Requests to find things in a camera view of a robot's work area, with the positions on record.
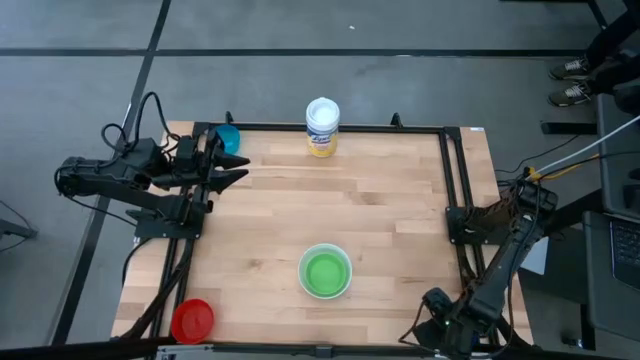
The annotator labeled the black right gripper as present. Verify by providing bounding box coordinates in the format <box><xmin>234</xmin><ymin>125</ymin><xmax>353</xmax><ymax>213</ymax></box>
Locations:
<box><xmin>413</xmin><ymin>286</ymin><xmax>482</xmax><ymax>360</ymax></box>

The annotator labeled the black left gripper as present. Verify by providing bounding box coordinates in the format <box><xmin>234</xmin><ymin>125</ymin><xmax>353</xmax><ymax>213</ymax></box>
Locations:
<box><xmin>149</xmin><ymin>128</ymin><xmax>251</xmax><ymax>196</ymax></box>

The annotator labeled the blue plastic bowl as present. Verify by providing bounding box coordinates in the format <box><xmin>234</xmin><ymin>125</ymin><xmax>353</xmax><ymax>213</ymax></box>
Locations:
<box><xmin>214</xmin><ymin>123</ymin><xmax>242</xmax><ymax>156</ymax></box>

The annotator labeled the yellow disinfecting wipes canister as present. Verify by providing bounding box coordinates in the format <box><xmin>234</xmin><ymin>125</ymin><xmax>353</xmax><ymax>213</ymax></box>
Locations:
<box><xmin>305</xmin><ymin>96</ymin><xmax>341</xmax><ymax>159</ymax></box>

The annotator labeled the green plastic bowl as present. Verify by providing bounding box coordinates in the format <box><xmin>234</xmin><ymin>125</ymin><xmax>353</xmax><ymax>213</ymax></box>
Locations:
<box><xmin>297</xmin><ymin>242</ymin><xmax>354</xmax><ymax>301</ymax></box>

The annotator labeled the black laptop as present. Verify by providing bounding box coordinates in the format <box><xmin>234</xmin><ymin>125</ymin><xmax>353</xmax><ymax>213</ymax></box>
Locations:
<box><xmin>608</xmin><ymin>218</ymin><xmax>640</xmax><ymax>292</ymax></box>

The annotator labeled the grey side desk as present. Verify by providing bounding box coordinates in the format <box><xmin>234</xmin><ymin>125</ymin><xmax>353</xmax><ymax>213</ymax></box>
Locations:
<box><xmin>581</xmin><ymin>92</ymin><xmax>640</xmax><ymax>346</ymax></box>

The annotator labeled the black desk foot bar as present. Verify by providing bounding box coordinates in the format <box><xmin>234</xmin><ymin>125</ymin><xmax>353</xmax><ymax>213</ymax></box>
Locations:
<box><xmin>540</xmin><ymin>120</ymin><xmax>599</xmax><ymax>136</ymax></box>

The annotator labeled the person's shoe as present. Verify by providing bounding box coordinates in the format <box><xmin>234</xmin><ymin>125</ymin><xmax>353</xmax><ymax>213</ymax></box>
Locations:
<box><xmin>547</xmin><ymin>80</ymin><xmax>595</xmax><ymax>108</ymax></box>
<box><xmin>548</xmin><ymin>55</ymin><xmax>594</xmax><ymax>82</ymax></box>

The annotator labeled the person's leg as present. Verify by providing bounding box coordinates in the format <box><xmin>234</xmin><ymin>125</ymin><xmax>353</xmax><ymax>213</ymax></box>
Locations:
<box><xmin>584</xmin><ymin>0</ymin><xmax>640</xmax><ymax>96</ymax></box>

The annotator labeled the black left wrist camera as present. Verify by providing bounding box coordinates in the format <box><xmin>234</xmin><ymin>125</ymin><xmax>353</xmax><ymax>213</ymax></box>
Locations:
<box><xmin>173</xmin><ymin>134</ymin><xmax>200</xmax><ymax>164</ymax></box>

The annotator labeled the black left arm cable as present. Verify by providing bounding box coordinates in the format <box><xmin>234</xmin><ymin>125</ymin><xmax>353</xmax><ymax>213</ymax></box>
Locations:
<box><xmin>100</xmin><ymin>91</ymin><xmax>181</xmax><ymax>151</ymax></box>

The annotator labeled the black metal table frame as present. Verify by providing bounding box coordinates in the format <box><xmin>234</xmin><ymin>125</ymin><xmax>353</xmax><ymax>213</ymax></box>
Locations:
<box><xmin>118</xmin><ymin>111</ymin><xmax>532</xmax><ymax>360</ymax></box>

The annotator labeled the yellow cable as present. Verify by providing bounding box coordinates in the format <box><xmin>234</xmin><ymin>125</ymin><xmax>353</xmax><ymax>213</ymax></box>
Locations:
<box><xmin>527</xmin><ymin>154</ymin><xmax>601</xmax><ymax>182</ymax></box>

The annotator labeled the white cable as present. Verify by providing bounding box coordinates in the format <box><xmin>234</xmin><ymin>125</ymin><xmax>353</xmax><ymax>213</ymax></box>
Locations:
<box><xmin>530</xmin><ymin>114</ymin><xmax>640</xmax><ymax>176</ymax></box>

